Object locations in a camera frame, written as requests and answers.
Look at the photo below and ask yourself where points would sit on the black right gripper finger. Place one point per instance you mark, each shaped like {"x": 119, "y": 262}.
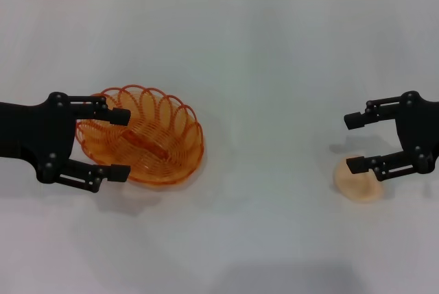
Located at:
{"x": 358, "y": 165}
{"x": 355, "y": 121}

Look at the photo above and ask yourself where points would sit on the pale round bun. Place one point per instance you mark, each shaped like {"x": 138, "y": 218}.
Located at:
{"x": 356, "y": 187}

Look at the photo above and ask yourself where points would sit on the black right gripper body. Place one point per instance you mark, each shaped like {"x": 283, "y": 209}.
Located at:
{"x": 420, "y": 129}

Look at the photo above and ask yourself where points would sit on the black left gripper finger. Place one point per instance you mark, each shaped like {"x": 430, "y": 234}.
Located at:
{"x": 118, "y": 116}
{"x": 118, "y": 173}

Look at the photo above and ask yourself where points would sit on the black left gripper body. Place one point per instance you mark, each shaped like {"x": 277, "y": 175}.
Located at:
{"x": 31, "y": 133}

